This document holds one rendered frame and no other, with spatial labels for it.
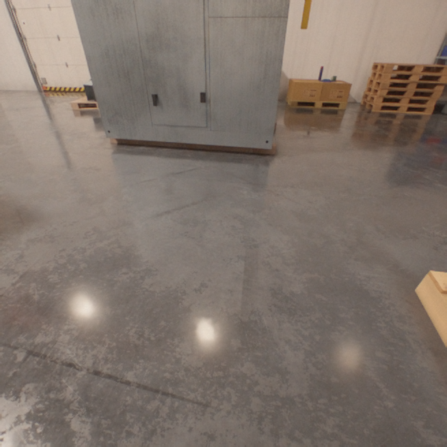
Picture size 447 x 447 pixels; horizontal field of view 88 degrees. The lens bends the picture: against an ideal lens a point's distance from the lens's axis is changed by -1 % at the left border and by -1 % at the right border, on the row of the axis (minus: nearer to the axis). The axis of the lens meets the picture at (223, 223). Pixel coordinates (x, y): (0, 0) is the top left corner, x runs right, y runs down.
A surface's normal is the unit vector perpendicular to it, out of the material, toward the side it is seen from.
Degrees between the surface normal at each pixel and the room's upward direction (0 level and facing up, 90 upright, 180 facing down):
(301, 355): 0
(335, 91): 90
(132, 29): 90
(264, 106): 90
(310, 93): 90
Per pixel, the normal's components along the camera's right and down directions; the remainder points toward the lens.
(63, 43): -0.18, 0.58
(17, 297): 0.01, -0.81
